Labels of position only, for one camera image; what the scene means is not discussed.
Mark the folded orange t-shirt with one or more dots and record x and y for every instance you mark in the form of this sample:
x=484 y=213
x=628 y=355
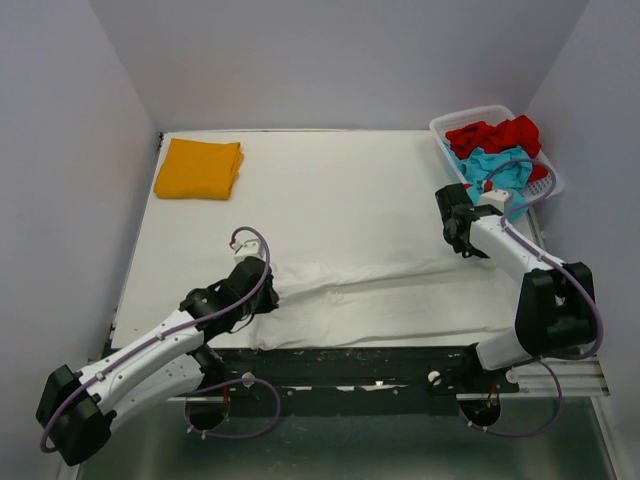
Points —
x=199 y=170

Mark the red t-shirt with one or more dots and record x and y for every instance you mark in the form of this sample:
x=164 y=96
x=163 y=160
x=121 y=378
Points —
x=519 y=132

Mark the black mounting rail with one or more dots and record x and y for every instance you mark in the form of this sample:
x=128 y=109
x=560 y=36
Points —
x=330 y=382

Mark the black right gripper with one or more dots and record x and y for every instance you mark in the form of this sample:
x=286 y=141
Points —
x=474 y=251

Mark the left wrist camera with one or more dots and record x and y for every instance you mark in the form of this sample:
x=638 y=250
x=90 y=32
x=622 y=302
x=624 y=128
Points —
x=252 y=248

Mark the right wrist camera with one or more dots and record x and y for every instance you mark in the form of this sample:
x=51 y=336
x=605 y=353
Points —
x=500 y=199

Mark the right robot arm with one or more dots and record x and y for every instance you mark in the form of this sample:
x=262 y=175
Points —
x=555 y=309

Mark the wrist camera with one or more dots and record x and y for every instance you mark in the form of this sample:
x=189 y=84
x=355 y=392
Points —
x=252 y=248
x=500 y=199

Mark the white t-shirt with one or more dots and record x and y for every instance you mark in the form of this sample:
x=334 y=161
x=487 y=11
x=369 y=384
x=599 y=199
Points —
x=429 y=302

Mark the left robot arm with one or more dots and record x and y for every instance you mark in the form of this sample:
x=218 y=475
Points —
x=79 y=410

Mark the turquoise t-shirt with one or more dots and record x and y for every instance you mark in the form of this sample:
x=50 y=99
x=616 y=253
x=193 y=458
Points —
x=479 y=165

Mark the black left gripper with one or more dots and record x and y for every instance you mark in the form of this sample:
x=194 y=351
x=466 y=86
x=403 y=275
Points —
x=270 y=302

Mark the white plastic laundry basket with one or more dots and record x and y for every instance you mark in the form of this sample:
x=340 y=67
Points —
x=552 y=184

